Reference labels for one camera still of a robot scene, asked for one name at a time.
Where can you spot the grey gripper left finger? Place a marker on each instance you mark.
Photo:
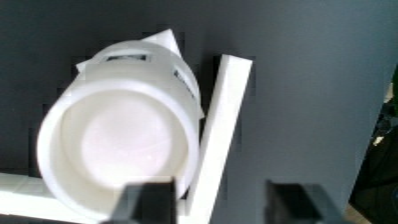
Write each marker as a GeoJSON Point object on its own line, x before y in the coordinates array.
{"type": "Point", "coordinates": [146, 205]}

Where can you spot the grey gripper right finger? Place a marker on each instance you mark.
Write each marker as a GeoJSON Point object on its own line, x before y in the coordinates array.
{"type": "Point", "coordinates": [299, 205]}

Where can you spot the white lamp shade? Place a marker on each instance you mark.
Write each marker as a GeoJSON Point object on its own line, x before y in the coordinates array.
{"type": "Point", "coordinates": [120, 132]}

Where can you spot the white lamp base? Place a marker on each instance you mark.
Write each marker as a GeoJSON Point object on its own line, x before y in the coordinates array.
{"type": "Point", "coordinates": [160, 43]}

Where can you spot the white front fence rail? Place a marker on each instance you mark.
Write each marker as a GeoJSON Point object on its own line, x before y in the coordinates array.
{"type": "Point", "coordinates": [27, 200]}

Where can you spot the white fence rail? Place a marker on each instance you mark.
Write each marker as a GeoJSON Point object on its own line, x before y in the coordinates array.
{"type": "Point", "coordinates": [27, 200]}
{"type": "Point", "coordinates": [217, 137]}

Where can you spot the white right fence rail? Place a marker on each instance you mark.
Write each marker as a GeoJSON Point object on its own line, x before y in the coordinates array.
{"type": "Point", "coordinates": [217, 137]}

